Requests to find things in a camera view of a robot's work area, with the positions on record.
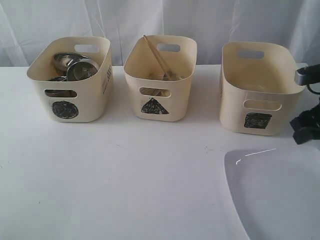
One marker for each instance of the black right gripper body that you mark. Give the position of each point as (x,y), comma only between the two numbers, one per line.
(315,112)

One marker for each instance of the cream bin circle mark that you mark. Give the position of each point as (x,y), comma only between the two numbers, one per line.
(73,101)

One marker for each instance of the white curtain backdrop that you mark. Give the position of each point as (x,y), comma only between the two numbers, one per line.
(28,26)

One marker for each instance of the small matte steel cup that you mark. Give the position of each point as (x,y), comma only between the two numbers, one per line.
(81,70)

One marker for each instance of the cream bin triangle mark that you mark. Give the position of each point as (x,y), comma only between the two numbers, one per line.
(141,69)

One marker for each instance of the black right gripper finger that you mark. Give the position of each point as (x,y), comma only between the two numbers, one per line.
(306,119)
(306,134)

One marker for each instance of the large shiny steel bowl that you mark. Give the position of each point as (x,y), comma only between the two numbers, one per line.
(63,60)

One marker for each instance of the cream bin square mark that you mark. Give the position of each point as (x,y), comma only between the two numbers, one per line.
(258,93)

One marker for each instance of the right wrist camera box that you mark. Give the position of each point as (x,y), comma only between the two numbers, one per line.
(307,75)

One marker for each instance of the long light wooden chopstick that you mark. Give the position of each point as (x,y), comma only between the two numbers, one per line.
(155,92)

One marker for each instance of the white square ceramic plate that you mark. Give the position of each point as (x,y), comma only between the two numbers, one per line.
(276,192)

